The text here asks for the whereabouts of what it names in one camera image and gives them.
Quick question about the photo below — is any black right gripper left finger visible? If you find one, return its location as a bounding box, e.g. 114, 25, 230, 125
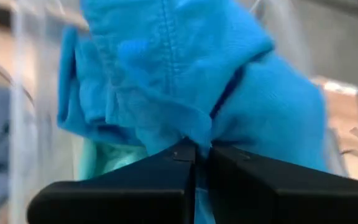
26, 138, 198, 224

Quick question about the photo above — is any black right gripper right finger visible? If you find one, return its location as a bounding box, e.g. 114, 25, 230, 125
208, 142, 358, 224

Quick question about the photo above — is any cyan shirt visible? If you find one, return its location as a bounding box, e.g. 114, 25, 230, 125
78, 136, 149, 181

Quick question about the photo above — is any blue cloth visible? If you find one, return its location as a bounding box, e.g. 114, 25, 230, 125
57, 0, 329, 224

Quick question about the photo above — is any deep clear plastic container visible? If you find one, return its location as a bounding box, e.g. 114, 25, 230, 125
7, 0, 351, 224

